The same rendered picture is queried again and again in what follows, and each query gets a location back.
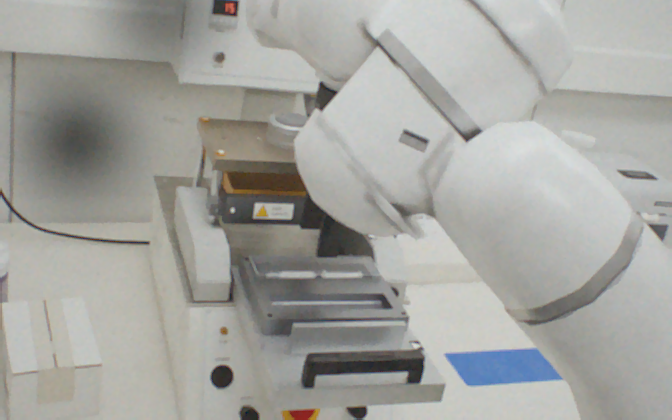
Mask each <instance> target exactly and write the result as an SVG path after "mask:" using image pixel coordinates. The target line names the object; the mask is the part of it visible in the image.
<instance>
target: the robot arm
mask: <svg viewBox="0 0 672 420"><path fill-rule="evenodd" d="M244 6H245V15H246V22H248V29H249V30H250V32H251V33H252V34H253V36H254V37H255V39H256V40H257V42H258V43H259V44H260V46H261V47H263V48H272V49H281V50H287V51H292V52H294V53H296V54H298V55H299V56H300V57H302V58H303V59H304V60H305V61H306V62H307V63H308V64H309V65H310V66H311V67H313V68H314V69H315V70H316V72H315V76H316V77H317V78H318V79H319V80H321V81H320V82H319V83H318V89H317V95H316V101H315V111H314V113H313V114H312V116H311V117H310V118H309V120H308V121H307V123H306V124H305V126H304V127H303V129H302V130H301V131H300V133H299V134H298V136H297V137H296V139H294V159H296V162H297V166H298V169H299V172H300V174H301V176H302V178H303V180H304V182H305V184H306V187H307V189H306V196H305V202H304V207H303V213H302V219H301V224H300V227H301V228H302V229H320V233H319V238H318V243H317V250H316V256H317V258H337V255H338V250H339V245H340V239H341V234H342V229H343V224H344V225H347V226H348V227H350V228H352V229H354V230H356V231H358V232H360V233H363V234H369V235H375V236H380V237H386V236H391V235H398V234H403V233H408V234H409V235H410V236H412V237H413V238H415V239H416V240H417V239H420V238H422V237H425V236H427V234H426V233H425V231H424V230H423V228H422V227H421V225H420V224H419V222H418V221H417V219H416V217H415V216H414V215H421V214H424V215H427V216H429V217H432V218H434V219H435V220H436V221H437V223H438V224H439V225H440V226H441V228H442V229H443V230H444V232H445V233H446V234H448V236H449V237H450V238H451V239H452V241H453V242H454V243H455V246H456V247H457V248H458V249H459V251H460V252H461V253H462V255H463V256H464V257H465V259H466V260H467V261H468V262H469V264H470V265H471V266H472V268H473V269H474V270H475V272H476V273H477V274H478V275H479V277H480V278H481V279H482V280H483V281H484V282H485V284H486V285H487V286H488V287H489V288H490V289H491V291H492V292H493V294H494V295H496V296H497V297H498V299H499V300H500V301H501V302H502V303H503V304H504V307H505V310H506V312H507V313H508V315H509V316H510V317H511V318H512V319H513V320H514V322H515V323H516V324H517V325H518V326H519V327H520V329H521V330H522V331H523V332H524V333H525V334H526V336H527V337H528V338H529V339H530V341H531V343H532V344H533V345H534V346H535V347H536V348H537V350H538V351H539V352H541V353H542V354H543V355H544V357H545V358H546V359H547V360H548V361H549V362H550V364H551V365H552V366H553V367H554V368H555V369H556V371H557V372H558V373H559V374H560V375H561V376H562V378H563V379H564V380H565V381H566V382H567V385H568V386H569V388H570V391H571V393H572V396H573V398H574V401H575V404H576V408H577V411H578V414H579V417H581V420H672V254H671V253H670V252H669V251H668V249H667V248H666V247H665V246H664V245H663V243H662V242H661V240H660V239H659V238H658V237H657V235H656V234H655V233H654V232H653V231H652V229H651V228H650V227H649V226H648V225H647V224H646V222H645V221H644V220H643V219H642V218H641V217H640V216H639V215H638V214H637V213H636V211H635V209H634V208H633V206H631V204H630V203H629V202H628V201H627V200H626V199H625V198H624V197H623V196H622V195H621V192H620V191H619V190H618V189H617V188H616V187H615V186H614V185H613V184H612V183H611V182H610V181H609V180H608V179H607V178H606V177H605V175H604V174H603V173H602V172H601V171H600V170H599V169H598V168H597V167H596V166H595V165H594V164H593V163H592V162H590V161H589V160H587V159H585V158H584V157H583V156H581V155H580V154H579V153H577V152H576V151H575V150H573V149H572V148H571V147H569V146H568V144H567V143H566V142H564V141H563V140H562V139H560V138H559V137H558V136H556V135H555V134H554V133H552V132H551V131H550V130H548V129H547V128H545V127H544V126H541V125H539V124H538V123H536V122H534V121H520V120H521V119H522V118H523V117H524V116H525V115H526V114H527V113H528V112H529V111H530V110H531V109H532V108H533V107H534V106H535V105H536V104H537V103H538V102H539V101H540V100H541V99H543V98H544V96H545V95H546V94H547V95H549V94H550V93H551V92H552V90H553V89H554V88H555V86H556V85H557V83H558V82H559V81H560V79H561V78H562V76H563V75H564V74H565V72H566V71H567V69H568V68H569V67H570V65H571V64H572V63H573V37H572V34H571V31H570V28H569V25H568V22H567V20H566V18H565V16H564V14H563V12H562V10H561V8H560V6H559V3H558V1H557V0H246V1H245V5H244ZM399 67H400V68H401V69H402V70H403V71H404V72H405V73H406V74H407V76H408V77H409V78H410V79H411V80H412V81H413V82H414V83H415V84H416V85H417V87H418V88H419V89H420V90H421V91H422V92H423V94H424V96H425V97H426V98H427V99H428V100H429V101H430V102H431V104H432V105H433V106H434V107H435V108H436V109H437V110H438V111H439V113H440V114H441V115H442V116H443V117H444V118H445V119H446V121H448V122H449V123H450V124H451V125H452V126H453V127H454V129H455V130H456V131H457V132H458V133H459V134H460V135H461V136H462V138H463V139H464V140H465V141H466V142H465V141H464V140H463V139H462V138H461V137H460V136H459V135H458V134H457V133H456V132H455V130H454V129H453V128H452V127H451V126H450V125H449V124H448V122H446V121H445V120H444V119H443V118H442V117H441V116H440V115H439V113H438V112H437V111H436V110H435V109H434V108H433V107H432V106H431V104H430V103H429V102H428V101H427V100H426V99H425V98H424V96H423V95H422V94H421V92H420V91H419V90H418V89H417V88H416V86H415V85H414V84H413V83H412V82H411V81H410V80H409V79H408V77H407V76H406V75H405V74H404V73H403V72H402V71H401V69H400V68H399ZM519 121H520V122H519Z"/></svg>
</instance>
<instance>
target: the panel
mask: <svg viewBox="0 0 672 420"><path fill-rule="evenodd" d="M220 367H226V368H228V369H229V370H230V371H231V372H232V380H231V382H230V383H229V384H228V385H227V386H224V387H220V386H218V385H216V384H215V382H214V381H213V374H214V372H215V370H216V369H218V368H220ZM244 406H251V407H253V408H255V409H256V410H257V411H258V412H259V415H260V419H259V420H294V419H293V418H292V417H291V416H290V415H289V412H288V410H284V411H272V409H271V406H270V403H269V400H268V397H267V395H266V392H265V388H264V385H263V382H262V379H261V376H260V374H259V371H258V368H257V365H256V362H255V359H254V357H253V354H252V351H251V348H250V345H249V341H248V338H247V336H246V333H244V330H243V327H242V324H241V321H240V318H239V316H238V313H237V310H236V307H203V335H202V367H201V400H199V420H240V415H239V412H240V410H241V408H242V407H244ZM393 407H394V405H380V406H367V409H368V413H367V416H366V417H365V418H364V419H362V420H393ZM309 420H357V419H355V418H354V417H352V416H351V415H350V413H349V411H348V409H347V407H341V408H323V409H315V412H314V414H313V416H312V417H311V418H310V419H309Z"/></svg>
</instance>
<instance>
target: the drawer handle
mask: <svg viewBox="0 0 672 420"><path fill-rule="evenodd" d="M424 363H425V355H424V354H423V352H422V351H421V350H389V351H356V352H322V353H309V354H307V356H306V360H305V361H304V366H303V372H302V377H301V379H302V381H303V384H304V386H305V388H313V387H314V385H315V380H316V376H326V375H352V374H377V373H403V372H408V376H409V378H410V379H411V381H412V383H421V380H422V376H423V372H424V368H425V364H424Z"/></svg>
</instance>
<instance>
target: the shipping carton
mask: <svg viewBox="0 0 672 420"><path fill-rule="evenodd" d="M0 352H1V361H2V369H3V379H4V387H5V395H6V403H7V411H8V420H59V419H68V418H76V417H84V416H92V415H98V413H99V400H100V386H101V371H102V362H101V358H100V355H99V351H98V348H97V344H96V341H95V336H94V333H93V330H92V326H91V323H90V319H89V316H88V312H87V309H86V306H85V302H84V299H83V298H72V299H49V300H33V301H25V302H8V303H1V348H0Z"/></svg>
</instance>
